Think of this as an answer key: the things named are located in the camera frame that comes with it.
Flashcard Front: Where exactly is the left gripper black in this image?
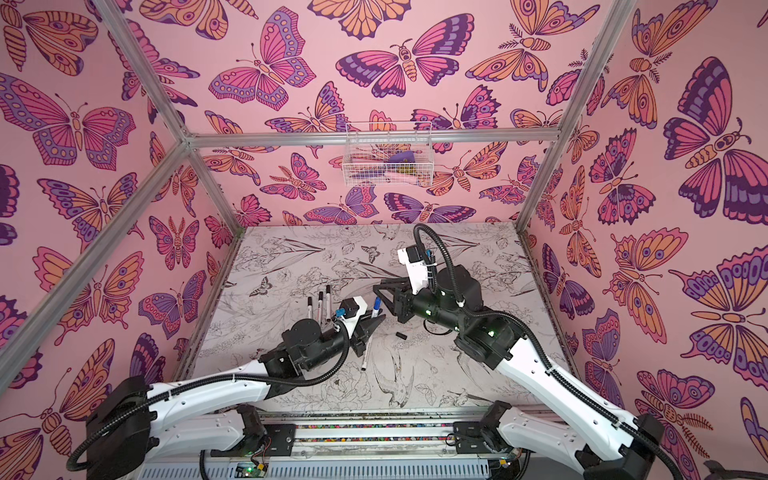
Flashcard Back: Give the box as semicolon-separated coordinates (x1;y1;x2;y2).
298;310;382;377

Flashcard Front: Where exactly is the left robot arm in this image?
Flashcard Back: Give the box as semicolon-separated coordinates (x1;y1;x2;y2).
66;314;385;479

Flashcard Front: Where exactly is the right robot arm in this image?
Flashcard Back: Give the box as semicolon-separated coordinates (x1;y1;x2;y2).
373;264;682;479

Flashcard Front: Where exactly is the small green circuit board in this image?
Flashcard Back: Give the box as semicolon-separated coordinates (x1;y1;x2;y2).
235;462;268;479

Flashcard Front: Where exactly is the purple item in basket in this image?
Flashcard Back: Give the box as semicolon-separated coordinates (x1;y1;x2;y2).
386;150;416;165

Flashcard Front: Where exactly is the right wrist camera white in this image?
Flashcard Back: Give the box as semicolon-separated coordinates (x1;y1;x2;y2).
397;245;437;295

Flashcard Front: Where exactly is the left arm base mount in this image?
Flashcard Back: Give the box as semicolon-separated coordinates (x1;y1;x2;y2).
209;404;297;458

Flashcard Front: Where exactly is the white vented cable duct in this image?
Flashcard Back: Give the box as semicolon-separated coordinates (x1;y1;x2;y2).
137;458;493;480

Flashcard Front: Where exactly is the aluminium front rail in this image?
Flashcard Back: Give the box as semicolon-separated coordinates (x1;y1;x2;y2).
122;407;631;480

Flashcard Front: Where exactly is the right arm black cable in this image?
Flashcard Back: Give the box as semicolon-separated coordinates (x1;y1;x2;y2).
412;223;685;480

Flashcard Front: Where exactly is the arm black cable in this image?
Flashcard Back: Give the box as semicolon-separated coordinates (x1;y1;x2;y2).
412;223;685;480
65;320;352;472

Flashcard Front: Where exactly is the white wire basket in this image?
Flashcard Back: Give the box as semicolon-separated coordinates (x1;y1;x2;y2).
340;120;435;188

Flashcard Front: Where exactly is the aluminium frame back crossbar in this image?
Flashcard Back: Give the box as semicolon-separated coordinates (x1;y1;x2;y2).
187;128;560;149

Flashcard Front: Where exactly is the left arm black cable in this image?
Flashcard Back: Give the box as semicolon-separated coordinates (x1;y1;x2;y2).
65;320;352;472

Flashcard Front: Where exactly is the aluminium frame diagonal bar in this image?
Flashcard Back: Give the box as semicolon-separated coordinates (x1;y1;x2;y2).
1;142;189;391

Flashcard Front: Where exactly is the aluminium frame right post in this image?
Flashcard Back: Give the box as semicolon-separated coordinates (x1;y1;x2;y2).
515;0;636;233

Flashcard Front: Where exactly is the aluminium frame post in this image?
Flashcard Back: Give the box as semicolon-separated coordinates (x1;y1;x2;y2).
94;0;241;235
515;0;636;233

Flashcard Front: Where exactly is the aluminium frame left post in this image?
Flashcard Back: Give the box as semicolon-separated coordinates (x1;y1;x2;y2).
94;0;241;235

